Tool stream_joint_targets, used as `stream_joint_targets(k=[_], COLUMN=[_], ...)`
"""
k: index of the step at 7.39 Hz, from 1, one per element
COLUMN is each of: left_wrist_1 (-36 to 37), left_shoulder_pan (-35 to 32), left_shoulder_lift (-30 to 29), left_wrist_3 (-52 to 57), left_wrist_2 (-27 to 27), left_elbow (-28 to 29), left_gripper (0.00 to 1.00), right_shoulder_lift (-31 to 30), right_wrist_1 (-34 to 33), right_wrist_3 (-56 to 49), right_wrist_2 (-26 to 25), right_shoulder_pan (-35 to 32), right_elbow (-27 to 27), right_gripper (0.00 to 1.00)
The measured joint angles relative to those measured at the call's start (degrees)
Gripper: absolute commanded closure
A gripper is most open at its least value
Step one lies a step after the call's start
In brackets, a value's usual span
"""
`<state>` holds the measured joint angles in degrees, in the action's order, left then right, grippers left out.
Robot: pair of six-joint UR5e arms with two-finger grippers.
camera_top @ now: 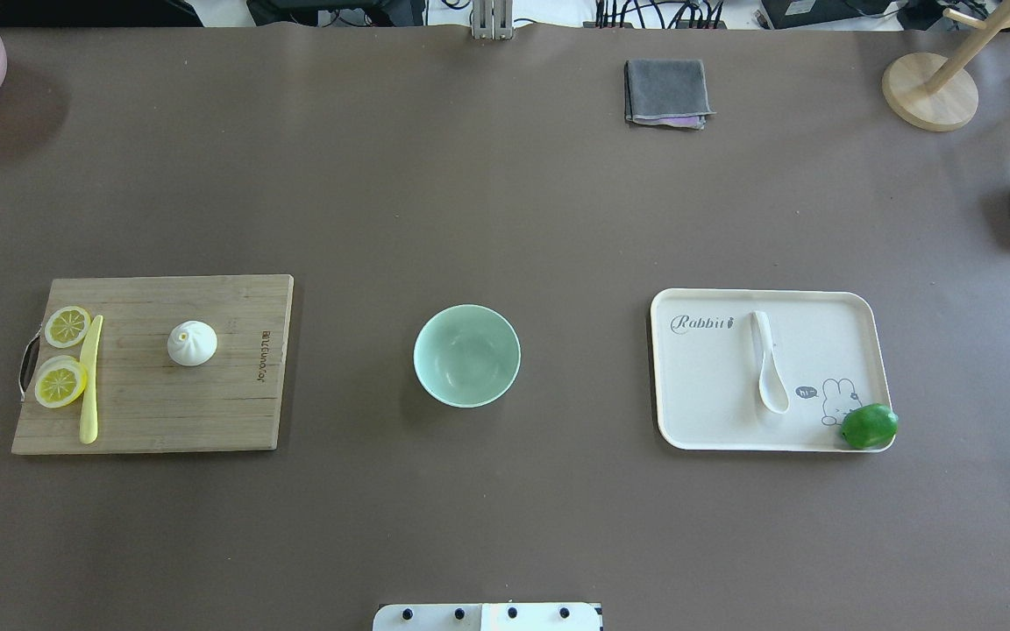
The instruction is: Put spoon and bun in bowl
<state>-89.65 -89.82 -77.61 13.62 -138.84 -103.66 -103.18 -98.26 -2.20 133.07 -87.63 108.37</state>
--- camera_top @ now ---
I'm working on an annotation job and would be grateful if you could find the white ceramic spoon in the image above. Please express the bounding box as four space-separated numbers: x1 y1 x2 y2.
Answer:
750 310 791 415

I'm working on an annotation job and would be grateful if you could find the white steamed bun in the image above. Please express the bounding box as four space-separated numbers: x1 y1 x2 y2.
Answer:
166 321 219 367

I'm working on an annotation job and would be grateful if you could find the light green bowl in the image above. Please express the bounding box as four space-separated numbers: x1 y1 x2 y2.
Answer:
413 304 522 408

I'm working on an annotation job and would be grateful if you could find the cream rabbit tray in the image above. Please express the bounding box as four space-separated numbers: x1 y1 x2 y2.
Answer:
650 288 891 452

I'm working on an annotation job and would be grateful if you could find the grey folded cloth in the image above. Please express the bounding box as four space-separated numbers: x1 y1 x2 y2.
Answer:
624 59 715 131

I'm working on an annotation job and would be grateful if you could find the green lime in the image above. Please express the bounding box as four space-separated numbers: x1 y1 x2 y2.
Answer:
841 404 900 449

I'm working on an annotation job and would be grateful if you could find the yellow plastic knife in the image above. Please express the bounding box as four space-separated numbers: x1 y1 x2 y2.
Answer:
79 315 104 444

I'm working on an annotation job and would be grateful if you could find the upper lemon slice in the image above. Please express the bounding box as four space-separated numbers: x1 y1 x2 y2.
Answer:
43 305 93 349

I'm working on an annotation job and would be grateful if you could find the lemon slice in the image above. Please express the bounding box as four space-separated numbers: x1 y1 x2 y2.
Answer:
33 355 89 408
43 305 93 349

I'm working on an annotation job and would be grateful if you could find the lower lemon slice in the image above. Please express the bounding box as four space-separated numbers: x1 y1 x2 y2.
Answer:
33 355 89 408

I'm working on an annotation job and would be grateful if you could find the wooden mug tree stand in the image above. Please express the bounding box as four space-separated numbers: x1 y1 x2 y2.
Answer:
881 1 1010 132

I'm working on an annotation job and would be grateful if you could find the silver aluminium post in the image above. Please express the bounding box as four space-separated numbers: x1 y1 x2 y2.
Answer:
470 0 514 40

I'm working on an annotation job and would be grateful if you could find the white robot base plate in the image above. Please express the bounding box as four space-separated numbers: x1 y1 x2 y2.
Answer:
372 600 604 630

